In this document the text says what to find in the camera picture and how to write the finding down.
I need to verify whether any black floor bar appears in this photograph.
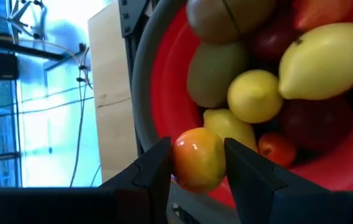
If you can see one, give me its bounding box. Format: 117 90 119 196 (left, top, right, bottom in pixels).
0 30 67 62

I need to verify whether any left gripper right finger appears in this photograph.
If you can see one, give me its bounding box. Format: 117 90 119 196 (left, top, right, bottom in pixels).
224 138 353 224

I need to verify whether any dark red apple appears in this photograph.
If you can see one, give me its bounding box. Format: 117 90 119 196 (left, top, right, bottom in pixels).
280 96 353 153

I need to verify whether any yellow lemon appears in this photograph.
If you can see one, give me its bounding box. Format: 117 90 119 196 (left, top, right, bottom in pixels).
227 68 285 124
203 108 258 153
278 21 353 101

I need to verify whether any black table frame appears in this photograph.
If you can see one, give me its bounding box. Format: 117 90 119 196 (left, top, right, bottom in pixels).
117 0 162 156

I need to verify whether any brown kiwi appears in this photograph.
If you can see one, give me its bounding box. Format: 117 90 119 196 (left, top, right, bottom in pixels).
186 42 249 109
185 0 277 44

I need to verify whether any red collapsible bowl grey rim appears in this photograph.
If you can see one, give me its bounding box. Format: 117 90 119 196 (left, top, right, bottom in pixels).
131 0 353 224

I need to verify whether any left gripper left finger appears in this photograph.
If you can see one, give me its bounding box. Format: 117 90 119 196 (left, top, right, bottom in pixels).
0 136 173 224

